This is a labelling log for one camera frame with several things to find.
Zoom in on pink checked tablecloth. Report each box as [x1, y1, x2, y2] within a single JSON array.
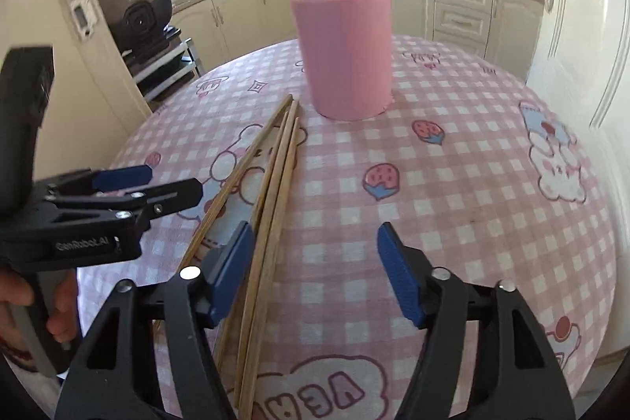
[[79, 33, 618, 420]]

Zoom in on wooden chopstick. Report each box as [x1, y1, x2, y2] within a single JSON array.
[[233, 100, 299, 398], [150, 94, 293, 342], [240, 117, 302, 420], [213, 110, 291, 369]]

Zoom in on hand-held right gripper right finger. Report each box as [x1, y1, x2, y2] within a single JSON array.
[[376, 222, 576, 420]]

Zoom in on metal shelf rack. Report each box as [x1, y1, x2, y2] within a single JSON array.
[[123, 39, 205, 103]]

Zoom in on cream base cabinets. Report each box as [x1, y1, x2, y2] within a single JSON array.
[[170, 0, 545, 79]]

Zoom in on metal door strike plate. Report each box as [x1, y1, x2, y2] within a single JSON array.
[[61, 0, 95, 39]]

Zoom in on person's left hand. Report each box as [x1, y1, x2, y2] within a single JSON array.
[[0, 272, 80, 352]]

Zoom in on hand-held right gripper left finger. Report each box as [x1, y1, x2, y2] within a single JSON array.
[[54, 220, 257, 420]]

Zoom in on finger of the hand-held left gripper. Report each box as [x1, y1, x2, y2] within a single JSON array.
[[46, 178, 204, 231], [34, 165, 152, 199]]

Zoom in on pink cup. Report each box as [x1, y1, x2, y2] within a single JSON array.
[[289, 0, 393, 122]]

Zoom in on black round appliance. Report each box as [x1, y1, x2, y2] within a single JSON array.
[[97, 0, 174, 61]]

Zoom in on white door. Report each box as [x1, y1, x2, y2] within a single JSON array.
[[526, 0, 630, 155]]

